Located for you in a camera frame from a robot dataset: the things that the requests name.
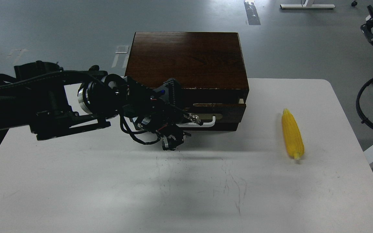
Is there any dark wooden drawer cabinet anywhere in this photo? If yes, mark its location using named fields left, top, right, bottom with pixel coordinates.
left=125, top=31, right=250, bottom=131

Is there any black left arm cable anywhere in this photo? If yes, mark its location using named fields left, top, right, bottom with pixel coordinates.
left=119, top=115, right=162, bottom=145

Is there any wooden drawer with white handle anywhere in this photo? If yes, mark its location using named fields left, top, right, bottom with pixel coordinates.
left=178, top=103, right=247, bottom=131

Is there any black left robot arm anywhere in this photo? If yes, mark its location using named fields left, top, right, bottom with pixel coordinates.
left=0, top=61, right=204, bottom=150

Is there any white table leg base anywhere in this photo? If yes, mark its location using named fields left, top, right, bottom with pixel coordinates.
left=280, top=0, right=336, bottom=9

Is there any yellow corn cob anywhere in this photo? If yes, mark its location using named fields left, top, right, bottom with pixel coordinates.
left=281, top=108, right=305, bottom=160

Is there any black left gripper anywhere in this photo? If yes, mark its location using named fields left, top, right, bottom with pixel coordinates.
left=108, top=75, right=203, bottom=150

